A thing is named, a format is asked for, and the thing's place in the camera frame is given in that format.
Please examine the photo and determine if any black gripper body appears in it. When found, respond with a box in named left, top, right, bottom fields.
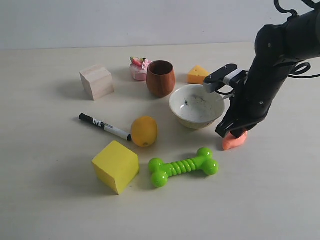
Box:
left=224, top=72, right=275, bottom=130

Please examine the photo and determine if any orange-pink rubber toy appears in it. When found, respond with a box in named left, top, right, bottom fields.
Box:
left=222, top=131, right=248, bottom=151

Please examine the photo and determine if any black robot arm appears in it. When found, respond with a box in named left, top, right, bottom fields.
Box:
left=215, top=0, right=320, bottom=138

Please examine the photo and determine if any white ceramic floral bowl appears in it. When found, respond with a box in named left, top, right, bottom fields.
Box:
left=169, top=84, right=225, bottom=130

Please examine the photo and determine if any green bone dog toy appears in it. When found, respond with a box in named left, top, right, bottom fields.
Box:
left=148, top=147, right=220, bottom=188

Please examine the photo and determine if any yellow cheese wedge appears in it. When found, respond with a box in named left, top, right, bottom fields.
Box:
left=187, top=65, right=210, bottom=85

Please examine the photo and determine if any yellow lemon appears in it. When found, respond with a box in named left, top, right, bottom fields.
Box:
left=131, top=116, right=158, bottom=148

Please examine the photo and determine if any brown wooden cup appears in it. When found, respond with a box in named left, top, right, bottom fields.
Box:
left=146, top=60, right=176, bottom=98

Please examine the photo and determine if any pink strawberry cake toy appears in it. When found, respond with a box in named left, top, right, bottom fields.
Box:
left=129, top=56, right=152, bottom=82

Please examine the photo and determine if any yellow cube block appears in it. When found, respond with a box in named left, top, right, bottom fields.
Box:
left=91, top=140, right=140, bottom=195

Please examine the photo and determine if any black white marker pen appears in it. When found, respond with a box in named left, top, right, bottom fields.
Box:
left=78, top=113, right=132, bottom=142

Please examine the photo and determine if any light wooden cube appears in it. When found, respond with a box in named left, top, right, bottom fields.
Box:
left=79, top=64, right=114, bottom=101

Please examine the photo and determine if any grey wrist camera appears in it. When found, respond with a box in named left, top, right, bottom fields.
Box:
left=202, top=63, right=249, bottom=96

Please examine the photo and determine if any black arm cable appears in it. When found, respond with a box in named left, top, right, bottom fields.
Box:
left=273, top=0, right=320, bottom=79

